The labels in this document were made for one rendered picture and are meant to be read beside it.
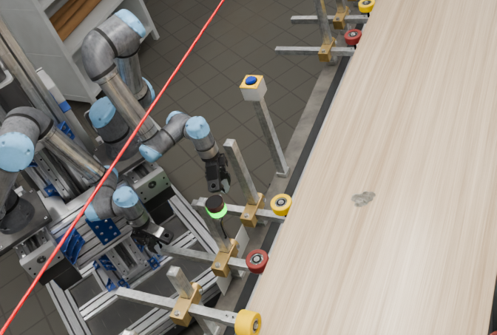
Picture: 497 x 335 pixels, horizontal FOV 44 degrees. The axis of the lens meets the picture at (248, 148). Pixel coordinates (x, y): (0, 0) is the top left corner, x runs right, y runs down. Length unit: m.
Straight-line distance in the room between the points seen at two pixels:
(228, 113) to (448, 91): 1.94
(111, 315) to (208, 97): 1.82
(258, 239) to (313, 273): 0.45
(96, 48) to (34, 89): 0.47
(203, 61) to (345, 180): 2.62
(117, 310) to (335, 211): 1.37
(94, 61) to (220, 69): 2.55
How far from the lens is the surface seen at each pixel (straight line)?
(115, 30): 2.08
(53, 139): 2.15
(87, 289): 3.31
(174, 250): 2.33
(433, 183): 2.21
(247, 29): 4.86
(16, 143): 1.98
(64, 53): 4.42
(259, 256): 2.13
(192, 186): 3.75
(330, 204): 2.21
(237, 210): 2.40
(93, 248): 2.68
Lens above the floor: 2.59
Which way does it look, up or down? 43 degrees down
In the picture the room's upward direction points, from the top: 22 degrees counter-clockwise
